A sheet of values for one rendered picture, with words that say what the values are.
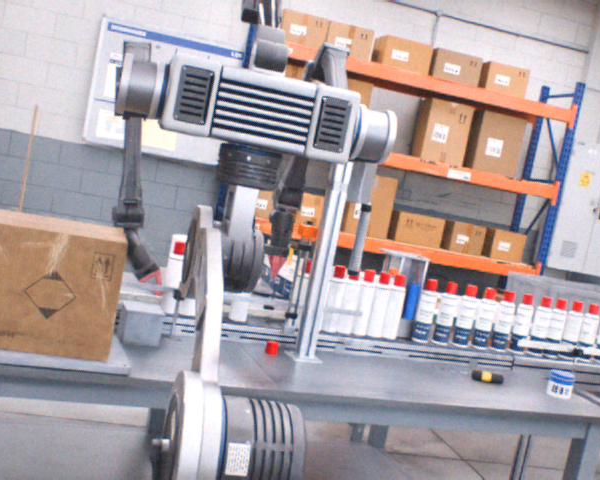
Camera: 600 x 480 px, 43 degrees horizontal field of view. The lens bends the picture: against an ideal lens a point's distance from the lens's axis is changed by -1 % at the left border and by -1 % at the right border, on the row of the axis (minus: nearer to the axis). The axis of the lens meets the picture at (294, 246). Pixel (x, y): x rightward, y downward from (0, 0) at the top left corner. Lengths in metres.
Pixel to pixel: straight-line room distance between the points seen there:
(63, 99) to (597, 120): 4.91
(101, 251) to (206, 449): 0.67
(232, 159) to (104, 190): 5.08
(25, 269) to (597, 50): 6.83
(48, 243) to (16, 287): 0.11
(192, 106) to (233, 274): 0.35
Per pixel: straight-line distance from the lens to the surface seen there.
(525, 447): 3.06
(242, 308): 2.22
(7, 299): 1.73
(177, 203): 6.67
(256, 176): 1.58
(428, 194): 7.21
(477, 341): 2.60
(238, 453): 1.19
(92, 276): 1.71
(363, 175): 2.12
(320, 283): 2.14
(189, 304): 2.18
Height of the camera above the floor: 1.35
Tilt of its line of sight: 6 degrees down
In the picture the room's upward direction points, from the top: 11 degrees clockwise
